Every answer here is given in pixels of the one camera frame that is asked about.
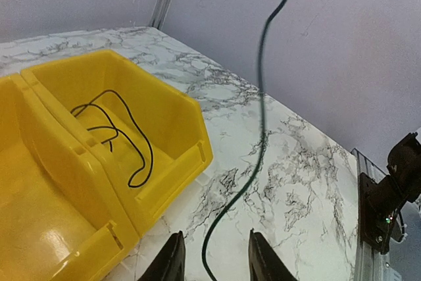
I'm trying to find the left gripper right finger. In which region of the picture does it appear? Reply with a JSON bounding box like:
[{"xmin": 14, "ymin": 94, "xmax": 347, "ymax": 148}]
[{"xmin": 248, "ymin": 230, "xmax": 297, "ymax": 281}]

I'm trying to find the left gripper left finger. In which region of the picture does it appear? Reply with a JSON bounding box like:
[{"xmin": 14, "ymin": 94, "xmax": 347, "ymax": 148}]
[{"xmin": 137, "ymin": 231, "xmax": 185, "ymax": 281}]

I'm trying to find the black cable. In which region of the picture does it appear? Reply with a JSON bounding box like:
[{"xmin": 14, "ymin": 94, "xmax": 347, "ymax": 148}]
[
  {"xmin": 202, "ymin": 0, "xmax": 305, "ymax": 281},
  {"xmin": 70, "ymin": 89, "xmax": 155, "ymax": 188}
]

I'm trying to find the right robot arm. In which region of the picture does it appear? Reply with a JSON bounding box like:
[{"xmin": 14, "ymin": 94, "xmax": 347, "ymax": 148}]
[{"xmin": 387, "ymin": 132, "xmax": 420, "ymax": 203}]

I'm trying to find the yellow bin middle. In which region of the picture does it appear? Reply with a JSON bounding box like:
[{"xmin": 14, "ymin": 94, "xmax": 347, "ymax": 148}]
[{"xmin": 1, "ymin": 74, "xmax": 137, "ymax": 280}]

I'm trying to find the yellow bin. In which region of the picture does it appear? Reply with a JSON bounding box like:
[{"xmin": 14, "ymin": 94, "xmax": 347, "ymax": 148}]
[
  {"xmin": 21, "ymin": 50, "xmax": 213, "ymax": 236},
  {"xmin": 1, "ymin": 74, "xmax": 137, "ymax": 280}
]

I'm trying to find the yellow bin right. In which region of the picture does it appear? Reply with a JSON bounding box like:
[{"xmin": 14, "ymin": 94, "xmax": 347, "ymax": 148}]
[{"xmin": 21, "ymin": 50, "xmax": 213, "ymax": 236}]

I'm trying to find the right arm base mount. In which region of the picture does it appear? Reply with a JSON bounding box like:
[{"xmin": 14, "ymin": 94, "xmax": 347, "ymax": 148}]
[{"xmin": 358, "ymin": 172, "xmax": 406, "ymax": 255}]

